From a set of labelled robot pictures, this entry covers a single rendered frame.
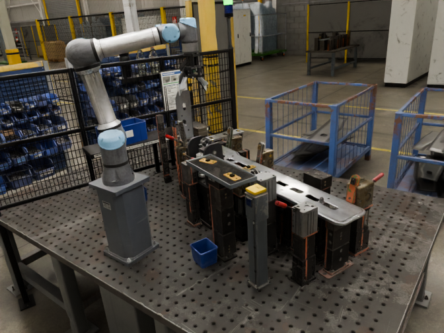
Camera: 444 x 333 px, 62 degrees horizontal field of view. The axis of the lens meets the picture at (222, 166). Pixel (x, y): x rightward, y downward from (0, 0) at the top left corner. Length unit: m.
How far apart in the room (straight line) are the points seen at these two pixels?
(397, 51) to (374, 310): 8.36
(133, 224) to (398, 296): 1.19
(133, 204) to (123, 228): 0.13
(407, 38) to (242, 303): 8.49
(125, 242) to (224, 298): 0.55
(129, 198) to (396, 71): 8.48
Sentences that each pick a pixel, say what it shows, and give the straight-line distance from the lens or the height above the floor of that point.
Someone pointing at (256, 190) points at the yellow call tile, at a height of 1.16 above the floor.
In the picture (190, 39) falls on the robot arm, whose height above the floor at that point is 1.70.
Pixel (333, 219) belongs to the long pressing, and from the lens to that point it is 1.57.
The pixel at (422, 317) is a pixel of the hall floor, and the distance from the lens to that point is 2.74.
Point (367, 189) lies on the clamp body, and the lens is 1.76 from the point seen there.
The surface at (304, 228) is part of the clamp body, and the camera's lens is 1.53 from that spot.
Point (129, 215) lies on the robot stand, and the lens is 1.80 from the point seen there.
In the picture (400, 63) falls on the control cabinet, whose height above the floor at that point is 0.54.
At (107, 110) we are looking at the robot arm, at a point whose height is 1.41.
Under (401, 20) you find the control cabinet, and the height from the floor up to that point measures 1.47.
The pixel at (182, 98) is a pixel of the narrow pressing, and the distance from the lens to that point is 2.58.
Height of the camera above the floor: 1.79
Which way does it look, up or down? 22 degrees down
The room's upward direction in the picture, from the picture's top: 4 degrees counter-clockwise
